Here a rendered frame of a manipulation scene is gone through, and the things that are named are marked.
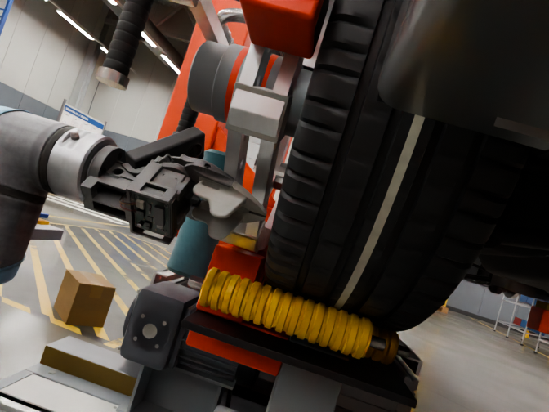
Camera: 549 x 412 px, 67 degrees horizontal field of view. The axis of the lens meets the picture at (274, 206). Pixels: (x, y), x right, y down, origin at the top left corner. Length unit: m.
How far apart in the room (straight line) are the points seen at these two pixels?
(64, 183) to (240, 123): 0.22
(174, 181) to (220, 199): 0.06
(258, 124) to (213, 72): 0.27
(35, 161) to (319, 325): 0.41
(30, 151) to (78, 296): 1.41
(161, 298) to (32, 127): 0.56
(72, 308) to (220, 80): 1.41
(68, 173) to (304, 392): 0.47
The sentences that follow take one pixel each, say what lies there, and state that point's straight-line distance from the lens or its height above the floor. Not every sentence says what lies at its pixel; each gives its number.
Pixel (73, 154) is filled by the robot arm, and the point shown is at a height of 0.63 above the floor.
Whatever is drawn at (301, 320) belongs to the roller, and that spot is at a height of 0.51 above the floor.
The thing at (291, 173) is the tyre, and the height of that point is 0.68.
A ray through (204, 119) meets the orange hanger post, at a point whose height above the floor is 0.87.
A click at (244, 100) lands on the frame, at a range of 0.50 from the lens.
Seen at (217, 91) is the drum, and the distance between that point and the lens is 0.73.
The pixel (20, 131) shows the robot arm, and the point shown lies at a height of 0.64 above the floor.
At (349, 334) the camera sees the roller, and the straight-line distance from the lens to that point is 0.60.
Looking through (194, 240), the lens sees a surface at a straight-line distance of 0.84.
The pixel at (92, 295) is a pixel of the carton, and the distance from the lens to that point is 1.96.
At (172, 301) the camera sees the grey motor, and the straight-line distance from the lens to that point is 1.01.
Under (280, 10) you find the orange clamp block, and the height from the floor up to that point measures 0.82.
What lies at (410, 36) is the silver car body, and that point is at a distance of 0.27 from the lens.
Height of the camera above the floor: 0.61
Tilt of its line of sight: 4 degrees up
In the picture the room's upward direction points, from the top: 18 degrees clockwise
